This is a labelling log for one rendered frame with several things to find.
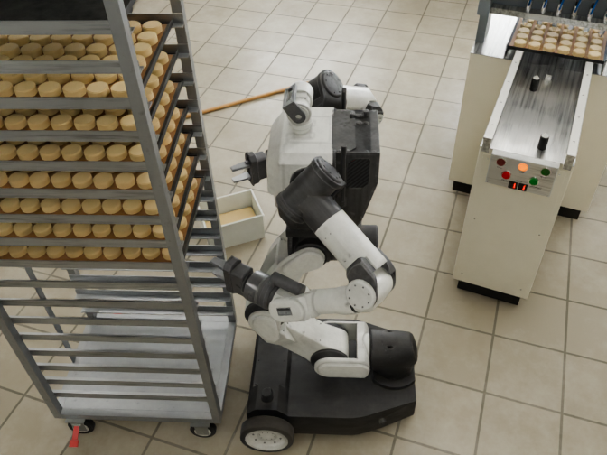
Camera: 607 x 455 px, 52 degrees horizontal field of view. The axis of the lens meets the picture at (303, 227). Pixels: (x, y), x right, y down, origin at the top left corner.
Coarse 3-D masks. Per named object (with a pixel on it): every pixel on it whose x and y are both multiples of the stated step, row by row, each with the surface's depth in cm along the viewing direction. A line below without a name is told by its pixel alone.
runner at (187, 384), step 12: (60, 384) 223; (72, 384) 222; (84, 384) 222; (96, 384) 222; (108, 384) 221; (120, 384) 221; (132, 384) 220; (144, 384) 220; (156, 384) 220; (168, 384) 219; (180, 384) 219; (192, 384) 218; (216, 384) 221
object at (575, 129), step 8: (584, 64) 268; (592, 64) 260; (584, 72) 256; (584, 80) 251; (584, 88) 247; (584, 96) 243; (576, 104) 245; (584, 104) 239; (576, 112) 235; (576, 120) 231; (576, 128) 228; (576, 136) 224; (568, 144) 222; (576, 144) 220; (568, 152) 218; (568, 160) 217; (568, 168) 219
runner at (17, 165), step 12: (0, 168) 153; (12, 168) 152; (24, 168) 152; (36, 168) 152; (48, 168) 152; (60, 168) 152; (72, 168) 152; (84, 168) 151; (96, 168) 151; (108, 168) 151; (120, 168) 151; (132, 168) 151; (144, 168) 150
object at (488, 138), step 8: (520, 56) 267; (512, 64) 262; (512, 72) 257; (512, 80) 253; (504, 88) 248; (504, 96) 245; (496, 104) 241; (504, 104) 241; (496, 112) 237; (496, 120) 233; (488, 128) 229; (496, 128) 234; (488, 136) 225; (488, 144) 226; (488, 152) 228
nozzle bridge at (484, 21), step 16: (480, 0) 265; (496, 0) 271; (512, 0) 268; (576, 0) 257; (592, 0) 255; (480, 16) 280; (528, 16) 265; (544, 16) 262; (560, 16) 260; (576, 16) 260; (480, 32) 285
